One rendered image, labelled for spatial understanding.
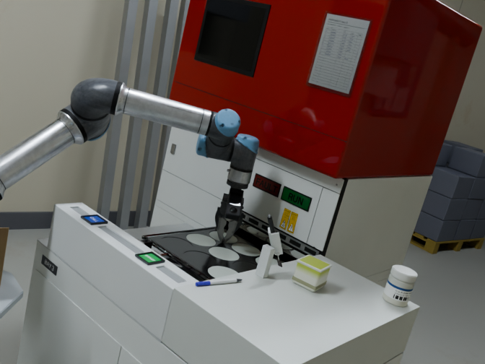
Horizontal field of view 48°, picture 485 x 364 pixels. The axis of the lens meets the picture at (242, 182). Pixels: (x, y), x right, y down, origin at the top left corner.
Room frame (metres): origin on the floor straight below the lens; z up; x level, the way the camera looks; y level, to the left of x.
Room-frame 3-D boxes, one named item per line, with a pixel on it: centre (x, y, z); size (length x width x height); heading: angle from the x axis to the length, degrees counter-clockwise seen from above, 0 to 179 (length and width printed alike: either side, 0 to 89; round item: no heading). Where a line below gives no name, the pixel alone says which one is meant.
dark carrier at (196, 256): (1.62, 0.00, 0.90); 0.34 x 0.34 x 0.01; 51
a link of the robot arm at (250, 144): (1.72, 0.02, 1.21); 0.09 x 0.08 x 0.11; 103
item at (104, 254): (1.38, 0.28, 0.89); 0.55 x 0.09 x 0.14; 51
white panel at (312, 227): (1.91, 0.01, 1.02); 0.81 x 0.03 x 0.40; 51
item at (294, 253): (1.79, -0.12, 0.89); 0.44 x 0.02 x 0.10; 51
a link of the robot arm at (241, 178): (1.72, 0.02, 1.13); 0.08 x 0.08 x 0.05
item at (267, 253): (1.38, -0.12, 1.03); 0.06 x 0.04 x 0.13; 141
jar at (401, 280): (1.43, -0.49, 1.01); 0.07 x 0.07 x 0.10
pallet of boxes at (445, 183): (5.90, -2.19, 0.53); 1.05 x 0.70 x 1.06; 132
